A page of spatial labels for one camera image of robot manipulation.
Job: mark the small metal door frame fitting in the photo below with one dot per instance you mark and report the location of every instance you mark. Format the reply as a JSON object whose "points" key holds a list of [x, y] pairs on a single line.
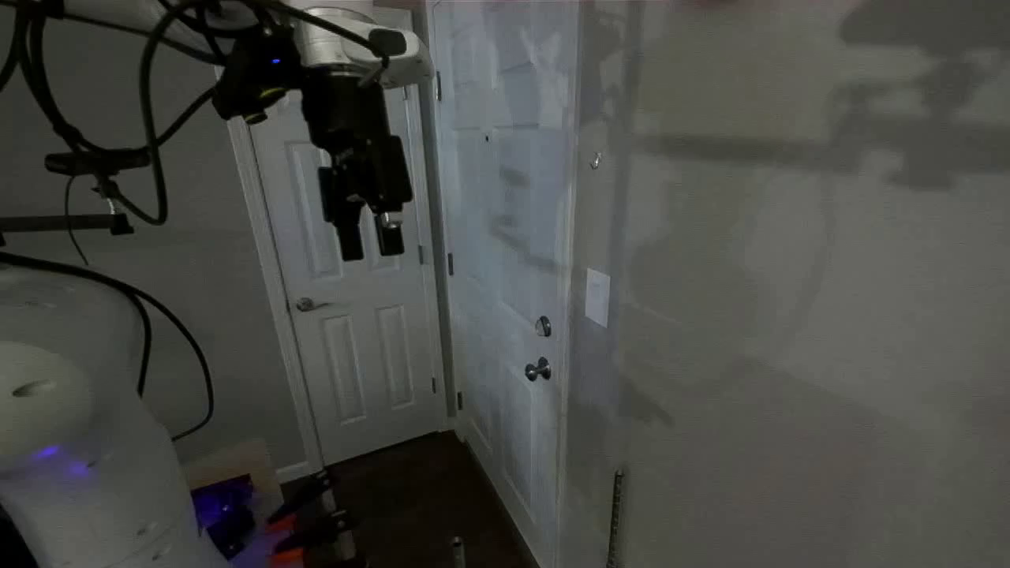
{"points": [[596, 161]]}

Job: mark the silver deadbolt lock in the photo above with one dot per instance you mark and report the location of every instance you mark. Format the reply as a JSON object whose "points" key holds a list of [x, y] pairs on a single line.
{"points": [[544, 327]]}

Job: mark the white six-panel interior door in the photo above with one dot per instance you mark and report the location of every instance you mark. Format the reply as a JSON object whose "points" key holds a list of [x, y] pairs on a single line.
{"points": [[368, 350]]}

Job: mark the silver round door knob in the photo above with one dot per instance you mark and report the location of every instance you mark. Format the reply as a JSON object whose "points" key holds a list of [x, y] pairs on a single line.
{"points": [[542, 371]]}

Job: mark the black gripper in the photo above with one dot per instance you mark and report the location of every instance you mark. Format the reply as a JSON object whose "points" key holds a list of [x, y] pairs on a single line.
{"points": [[359, 158]]}

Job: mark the small floor door stop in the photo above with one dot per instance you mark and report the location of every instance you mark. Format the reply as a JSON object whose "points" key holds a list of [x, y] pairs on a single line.
{"points": [[459, 551]]}

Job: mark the wooden box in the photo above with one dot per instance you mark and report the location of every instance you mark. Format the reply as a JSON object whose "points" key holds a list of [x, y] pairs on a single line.
{"points": [[239, 461]]}

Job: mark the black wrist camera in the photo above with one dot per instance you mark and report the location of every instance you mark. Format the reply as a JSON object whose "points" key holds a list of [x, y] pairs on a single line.
{"points": [[253, 80]]}

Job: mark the white wall light switch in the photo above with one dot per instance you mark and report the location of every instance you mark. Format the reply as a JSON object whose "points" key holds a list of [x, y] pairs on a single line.
{"points": [[596, 298]]}

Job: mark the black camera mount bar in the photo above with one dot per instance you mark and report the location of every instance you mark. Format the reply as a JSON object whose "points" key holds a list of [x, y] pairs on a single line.
{"points": [[97, 161]]}

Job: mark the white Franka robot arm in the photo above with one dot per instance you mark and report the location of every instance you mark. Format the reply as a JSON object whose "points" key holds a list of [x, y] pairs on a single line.
{"points": [[65, 443]]}

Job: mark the thin metal pole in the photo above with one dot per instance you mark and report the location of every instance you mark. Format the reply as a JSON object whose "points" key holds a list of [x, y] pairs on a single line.
{"points": [[340, 517]]}

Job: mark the entry door hinge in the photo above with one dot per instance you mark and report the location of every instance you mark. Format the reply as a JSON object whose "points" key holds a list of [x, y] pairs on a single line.
{"points": [[459, 403], [449, 263]]}

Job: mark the black orange bar clamp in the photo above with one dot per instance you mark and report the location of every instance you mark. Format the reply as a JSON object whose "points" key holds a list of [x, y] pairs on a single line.
{"points": [[278, 539]]}

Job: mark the white entry door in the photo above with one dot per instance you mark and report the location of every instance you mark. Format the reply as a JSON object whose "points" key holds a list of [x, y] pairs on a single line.
{"points": [[506, 263]]}

